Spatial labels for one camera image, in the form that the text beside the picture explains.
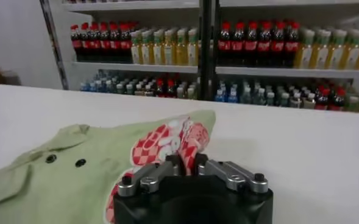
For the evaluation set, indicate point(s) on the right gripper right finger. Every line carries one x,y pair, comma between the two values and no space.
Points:
231,176

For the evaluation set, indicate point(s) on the small yellow drink bottle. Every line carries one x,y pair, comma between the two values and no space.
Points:
180,91
191,92
353,103

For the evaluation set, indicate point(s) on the open glass cooler door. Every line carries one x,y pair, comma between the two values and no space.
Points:
52,45

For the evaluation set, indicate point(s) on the small red cap cola bottle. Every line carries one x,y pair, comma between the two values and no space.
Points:
170,88
337,100
160,88
322,99

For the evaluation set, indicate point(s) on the light green t-shirt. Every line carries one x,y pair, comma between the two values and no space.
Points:
75,182

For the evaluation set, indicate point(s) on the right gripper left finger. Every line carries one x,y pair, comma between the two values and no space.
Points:
151,179

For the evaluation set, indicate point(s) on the small blue water bottle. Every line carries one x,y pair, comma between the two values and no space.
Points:
219,95
85,86
92,86
233,95

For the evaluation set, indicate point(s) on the white beverage shelf unit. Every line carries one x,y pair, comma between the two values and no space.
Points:
130,67
289,73

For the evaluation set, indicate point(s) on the small beige label dark bottle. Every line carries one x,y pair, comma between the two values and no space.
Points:
310,100
139,89
149,89
296,100

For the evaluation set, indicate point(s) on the small teal water bottle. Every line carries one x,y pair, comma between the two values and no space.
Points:
260,95
246,95
100,86
108,86

